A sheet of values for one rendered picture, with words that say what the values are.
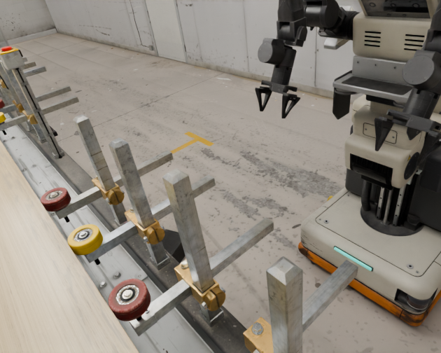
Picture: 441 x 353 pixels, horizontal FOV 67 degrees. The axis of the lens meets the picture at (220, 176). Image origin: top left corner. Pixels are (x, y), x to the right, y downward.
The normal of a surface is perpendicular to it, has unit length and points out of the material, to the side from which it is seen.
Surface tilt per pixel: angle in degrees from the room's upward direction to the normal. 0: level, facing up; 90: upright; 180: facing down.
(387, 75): 90
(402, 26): 98
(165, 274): 0
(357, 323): 0
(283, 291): 90
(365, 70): 90
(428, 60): 59
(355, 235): 0
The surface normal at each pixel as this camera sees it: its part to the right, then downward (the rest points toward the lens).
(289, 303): 0.64, 0.36
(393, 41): -0.73, 0.57
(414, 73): -0.72, -0.01
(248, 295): -0.14, -0.81
